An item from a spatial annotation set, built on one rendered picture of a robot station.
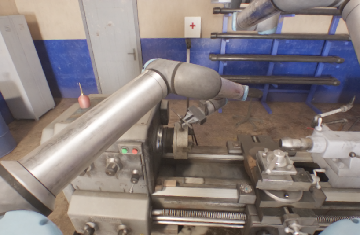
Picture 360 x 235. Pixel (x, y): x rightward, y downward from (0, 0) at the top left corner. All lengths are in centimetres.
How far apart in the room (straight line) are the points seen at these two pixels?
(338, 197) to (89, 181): 161
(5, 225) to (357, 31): 71
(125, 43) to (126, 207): 347
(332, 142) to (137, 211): 129
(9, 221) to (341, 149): 158
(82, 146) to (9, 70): 396
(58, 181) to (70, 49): 449
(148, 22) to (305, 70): 336
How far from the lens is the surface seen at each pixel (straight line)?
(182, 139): 122
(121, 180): 130
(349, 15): 61
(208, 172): 164
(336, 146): 156
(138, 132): 106
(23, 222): 37
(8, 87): 461
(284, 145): 145
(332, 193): 164
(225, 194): 138
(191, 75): 64
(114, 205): 139
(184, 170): 163
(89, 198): 146
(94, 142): 50
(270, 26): 115
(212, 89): 67
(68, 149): 49
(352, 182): 174
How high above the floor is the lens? 190
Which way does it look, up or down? 30 degrees down
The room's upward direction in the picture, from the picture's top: 1 degrees counter-clockwise
